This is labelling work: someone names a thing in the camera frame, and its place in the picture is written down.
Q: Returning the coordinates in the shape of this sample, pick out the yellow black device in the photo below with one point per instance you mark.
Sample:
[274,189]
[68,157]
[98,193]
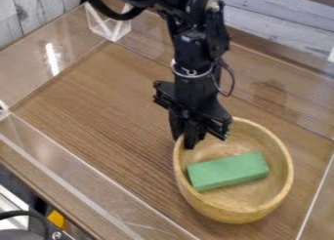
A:
[59,223]

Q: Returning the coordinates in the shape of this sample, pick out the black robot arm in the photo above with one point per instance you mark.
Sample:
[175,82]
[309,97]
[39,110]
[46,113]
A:
[200,41]

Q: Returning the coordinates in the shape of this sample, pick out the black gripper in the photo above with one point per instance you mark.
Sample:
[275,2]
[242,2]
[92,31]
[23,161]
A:
[190,98]

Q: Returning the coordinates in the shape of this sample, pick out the brown wooden bowl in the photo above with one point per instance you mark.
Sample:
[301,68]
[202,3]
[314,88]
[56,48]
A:
[247,201]

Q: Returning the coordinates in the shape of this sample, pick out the clear acrylic corner bracket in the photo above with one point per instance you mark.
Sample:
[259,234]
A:
[112,30]

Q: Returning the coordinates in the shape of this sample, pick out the green rectangular block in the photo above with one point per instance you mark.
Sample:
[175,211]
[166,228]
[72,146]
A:
[227,171]

